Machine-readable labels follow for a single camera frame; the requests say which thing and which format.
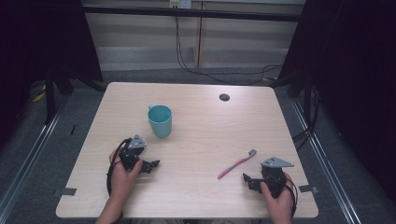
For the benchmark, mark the person's right hand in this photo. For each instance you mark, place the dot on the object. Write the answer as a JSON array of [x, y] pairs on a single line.
[[278, 202]]

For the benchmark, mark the white wall socket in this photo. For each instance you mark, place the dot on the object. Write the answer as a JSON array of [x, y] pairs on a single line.
[[180, 3]]

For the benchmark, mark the black horizontal bar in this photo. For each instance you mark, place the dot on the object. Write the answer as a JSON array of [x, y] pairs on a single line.
[[193, 13]]

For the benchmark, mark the black metal stand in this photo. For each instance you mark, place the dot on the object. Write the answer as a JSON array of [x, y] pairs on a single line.
[[49, 99]]

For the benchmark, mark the yellow floor tape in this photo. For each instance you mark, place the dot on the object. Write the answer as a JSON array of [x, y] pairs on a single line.
[[39, 96]]

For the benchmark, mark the teal plastic cup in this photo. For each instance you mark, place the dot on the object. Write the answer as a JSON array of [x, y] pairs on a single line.
[[160, 119]]

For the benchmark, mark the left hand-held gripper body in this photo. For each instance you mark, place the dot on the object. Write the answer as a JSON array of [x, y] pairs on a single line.
[[132, 152]]

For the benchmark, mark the metal floor rail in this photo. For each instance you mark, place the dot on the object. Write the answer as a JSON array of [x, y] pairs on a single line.
[[28, 161], [327, 168]]

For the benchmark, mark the grey tape piece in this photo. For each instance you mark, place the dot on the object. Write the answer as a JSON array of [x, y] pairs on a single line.
[[308, 188], [69, 191]]

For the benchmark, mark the person's left hand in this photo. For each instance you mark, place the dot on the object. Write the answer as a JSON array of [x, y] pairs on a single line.
[[123, 182]]

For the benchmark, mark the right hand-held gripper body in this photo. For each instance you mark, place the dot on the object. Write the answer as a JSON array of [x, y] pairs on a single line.
[[274, 174]]

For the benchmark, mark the dark curtain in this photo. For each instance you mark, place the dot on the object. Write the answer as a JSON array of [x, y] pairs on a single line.
[[37, 40], [351, 77]]

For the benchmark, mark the pink toothbrush with grey head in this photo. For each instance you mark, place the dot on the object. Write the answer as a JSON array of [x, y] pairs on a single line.
[[236, 164]]

